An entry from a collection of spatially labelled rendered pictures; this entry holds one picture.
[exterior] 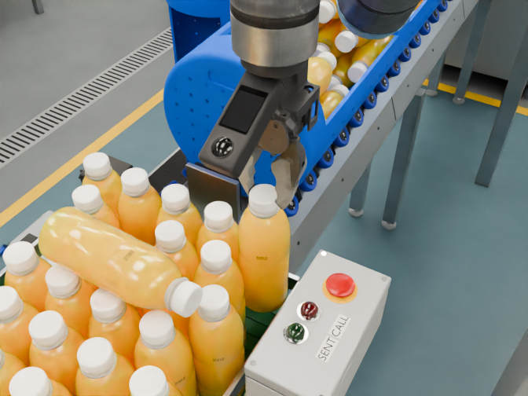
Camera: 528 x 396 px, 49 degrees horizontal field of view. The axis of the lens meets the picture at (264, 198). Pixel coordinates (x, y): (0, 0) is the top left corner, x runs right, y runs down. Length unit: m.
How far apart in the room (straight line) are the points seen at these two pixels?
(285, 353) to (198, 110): 0.47
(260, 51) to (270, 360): 0.34
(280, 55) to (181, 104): 0.44
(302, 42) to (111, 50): 2.95
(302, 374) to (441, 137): 2.28
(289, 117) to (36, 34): 3.23
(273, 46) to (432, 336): 1.61
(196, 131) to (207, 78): 0.12
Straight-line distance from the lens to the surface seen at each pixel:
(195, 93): 0.98
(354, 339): 0.70
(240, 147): 0.61
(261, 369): 0.67
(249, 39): 0.59
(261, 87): 0.63
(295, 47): 0.59
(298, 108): 0.66
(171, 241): 0.79
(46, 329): 0.73
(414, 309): 2.13
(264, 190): 0.75
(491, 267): 2.34
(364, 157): 1.30
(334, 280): 0.73
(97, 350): 0.70
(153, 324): 0.71
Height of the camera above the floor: 1.68
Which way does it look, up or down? 44 degrees down
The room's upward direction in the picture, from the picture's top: straight up
